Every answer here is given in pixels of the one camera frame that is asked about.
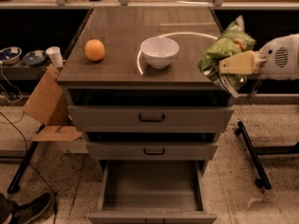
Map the grey drawer cabinet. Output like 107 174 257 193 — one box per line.
59 6 233 224

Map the white paper cup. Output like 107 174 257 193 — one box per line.
46 47 64 67

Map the black floor cable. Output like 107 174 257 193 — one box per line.
0 110 59 224

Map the green jalapeno chip bag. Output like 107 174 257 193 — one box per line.
197 15 255 98

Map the black left stand leg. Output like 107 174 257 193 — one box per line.
7 125 38 194

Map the top grey drawer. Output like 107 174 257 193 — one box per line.
68 105 233 133

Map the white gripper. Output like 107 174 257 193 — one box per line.
219 34 299 80

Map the bottom grey drawer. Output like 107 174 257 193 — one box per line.
88 161 217 224

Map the black shoe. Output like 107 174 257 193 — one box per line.
0 192 51 224

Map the orange fruit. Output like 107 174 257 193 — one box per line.
85 39 105 62

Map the white ceramic bowl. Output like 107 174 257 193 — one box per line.
140 36 179 69

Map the grey drawer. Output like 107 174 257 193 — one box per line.
68 105 233 133
88 161 217 224
86 142 218 161

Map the black stand leg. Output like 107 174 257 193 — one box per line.
235 121 272 189
7 125 38 194

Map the brown cardboard box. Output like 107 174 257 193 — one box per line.
22 65 82 142

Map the middle grey drawer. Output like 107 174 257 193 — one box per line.
86 142 218 161

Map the light rimmed bowl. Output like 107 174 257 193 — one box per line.
0 47 21 65

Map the dark blue bowl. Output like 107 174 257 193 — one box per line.
22 50 48 67

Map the black right stand leg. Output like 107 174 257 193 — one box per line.
235 121 272 189

